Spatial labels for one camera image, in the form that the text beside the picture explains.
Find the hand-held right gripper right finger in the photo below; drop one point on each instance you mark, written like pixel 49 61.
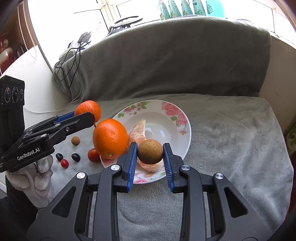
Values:
pixel 167 166

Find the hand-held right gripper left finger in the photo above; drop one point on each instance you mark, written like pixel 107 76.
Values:
pixel 131 166

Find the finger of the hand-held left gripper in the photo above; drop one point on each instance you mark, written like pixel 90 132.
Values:
pixel 66 117
pixel 81 121

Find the small orange tangerine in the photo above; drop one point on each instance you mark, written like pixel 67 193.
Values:
pixel 91 107

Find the brown longan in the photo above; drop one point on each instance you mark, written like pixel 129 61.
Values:
pixel 75 140
pixel 150 151

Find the large orange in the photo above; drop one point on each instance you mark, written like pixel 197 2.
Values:
pixel 110 138

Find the peeled pomelo segment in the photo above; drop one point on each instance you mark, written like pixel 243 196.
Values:
pixel 138 132

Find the dark purple grape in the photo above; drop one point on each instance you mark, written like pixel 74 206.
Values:
pixel 75 157
pixel 59 157

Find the small red cherry tomato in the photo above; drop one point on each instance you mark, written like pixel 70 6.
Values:
pixel 64 163

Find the white floral plate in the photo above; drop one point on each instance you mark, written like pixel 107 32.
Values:
pixel 161 120

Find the person's left forearm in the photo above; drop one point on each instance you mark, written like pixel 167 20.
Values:
pixel 13 213

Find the person's left hand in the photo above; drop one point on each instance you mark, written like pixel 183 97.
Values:
pixel 30 185

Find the white cabinet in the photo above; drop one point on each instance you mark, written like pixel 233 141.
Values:
pixel 34 88

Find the red and white vase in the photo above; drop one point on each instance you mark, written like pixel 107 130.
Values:
pixel 5 55

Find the light grey blanket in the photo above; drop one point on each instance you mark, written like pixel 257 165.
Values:
pixel 231 139

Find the black power adapter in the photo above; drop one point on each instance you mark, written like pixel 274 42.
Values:
pixel 85 38

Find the dark grey blanket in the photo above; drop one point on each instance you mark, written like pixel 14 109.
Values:
pixel 173 58

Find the green printed package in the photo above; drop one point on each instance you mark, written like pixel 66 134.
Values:
pixel 291 141

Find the white window frame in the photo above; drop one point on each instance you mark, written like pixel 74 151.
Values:
pixel 107 9

